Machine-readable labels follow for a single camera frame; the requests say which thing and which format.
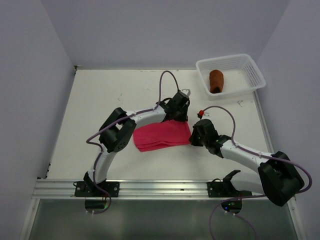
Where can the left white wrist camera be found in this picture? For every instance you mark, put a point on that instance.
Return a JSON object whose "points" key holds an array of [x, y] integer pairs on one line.
{"points": [[187, 92]]}

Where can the pink towel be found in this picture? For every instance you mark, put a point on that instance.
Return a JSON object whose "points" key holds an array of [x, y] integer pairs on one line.
{"points": [[162, 135]]}

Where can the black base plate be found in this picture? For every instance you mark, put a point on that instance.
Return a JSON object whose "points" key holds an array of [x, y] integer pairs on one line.
{"points": [[221, 189], [110, 188]]}

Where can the brown towel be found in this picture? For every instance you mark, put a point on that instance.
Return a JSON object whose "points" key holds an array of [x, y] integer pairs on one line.
{"points": [[216, 81]]}

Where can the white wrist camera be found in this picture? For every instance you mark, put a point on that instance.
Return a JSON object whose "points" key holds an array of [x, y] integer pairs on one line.
{"points": [[206, 116], [187, 92]]}

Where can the aluminium mounting rail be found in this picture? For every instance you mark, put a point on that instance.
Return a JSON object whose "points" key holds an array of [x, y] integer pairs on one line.
{"points": [[128, 190]]}

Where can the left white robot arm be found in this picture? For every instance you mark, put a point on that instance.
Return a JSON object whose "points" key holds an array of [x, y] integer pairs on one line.
{"points": [[116, 132]]}

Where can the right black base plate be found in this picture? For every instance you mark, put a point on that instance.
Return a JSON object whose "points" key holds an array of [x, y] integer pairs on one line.
{"points": [[221, 189]]}

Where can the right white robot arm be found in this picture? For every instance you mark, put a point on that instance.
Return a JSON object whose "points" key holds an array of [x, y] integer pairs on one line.
{"points": [[278, 178]]}

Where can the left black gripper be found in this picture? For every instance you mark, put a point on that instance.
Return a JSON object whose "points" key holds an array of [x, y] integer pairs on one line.
{"points": [[184, 116]]}

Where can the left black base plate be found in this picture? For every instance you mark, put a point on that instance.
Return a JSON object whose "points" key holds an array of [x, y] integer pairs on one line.
{"points": [[110, 188]]}

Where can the white plastic basket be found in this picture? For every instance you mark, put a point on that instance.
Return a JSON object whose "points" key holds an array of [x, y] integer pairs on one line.
{"points": [[240, 73]]}

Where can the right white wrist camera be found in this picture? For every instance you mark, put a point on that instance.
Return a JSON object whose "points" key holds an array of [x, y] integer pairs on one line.
{"points": [[206, 116]]}

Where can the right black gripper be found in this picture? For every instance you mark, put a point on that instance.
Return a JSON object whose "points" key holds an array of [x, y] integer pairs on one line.
{"points": [[192, 139]]}

